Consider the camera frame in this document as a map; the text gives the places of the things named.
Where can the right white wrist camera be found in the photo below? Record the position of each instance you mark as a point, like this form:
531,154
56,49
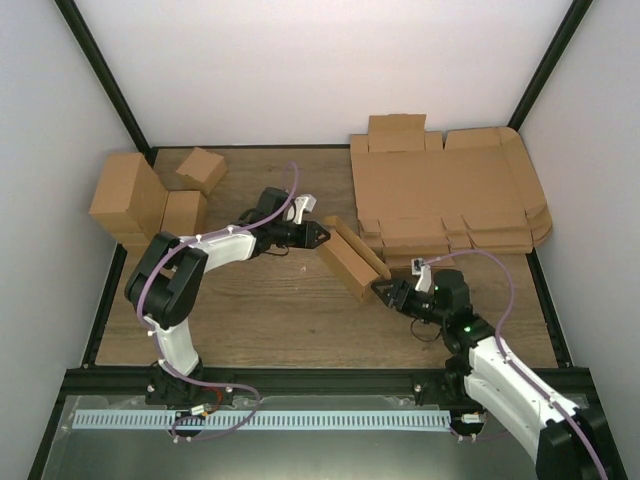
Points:
421,270

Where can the black aluminium frame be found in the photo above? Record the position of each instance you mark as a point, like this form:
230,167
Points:
91,379

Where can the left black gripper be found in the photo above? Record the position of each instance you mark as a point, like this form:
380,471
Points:
307,238

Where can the stack of flat cardboard blanks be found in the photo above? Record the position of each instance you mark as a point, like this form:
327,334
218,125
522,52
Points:
423,193

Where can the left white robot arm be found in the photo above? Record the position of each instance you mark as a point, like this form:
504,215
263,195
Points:
165,283

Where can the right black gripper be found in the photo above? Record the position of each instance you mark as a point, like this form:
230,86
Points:
405,288

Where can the tall folded cardboard box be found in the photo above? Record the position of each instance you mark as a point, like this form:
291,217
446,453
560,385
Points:
129,201

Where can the clear plastic sheet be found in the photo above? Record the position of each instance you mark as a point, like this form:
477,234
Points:
236,453

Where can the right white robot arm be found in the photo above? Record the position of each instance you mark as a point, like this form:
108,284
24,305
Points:
563,440

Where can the light blue slotted cable duct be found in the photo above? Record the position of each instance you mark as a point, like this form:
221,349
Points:
405,420

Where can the small tilted cardboard box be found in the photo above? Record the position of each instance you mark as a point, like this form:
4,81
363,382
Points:
202,170

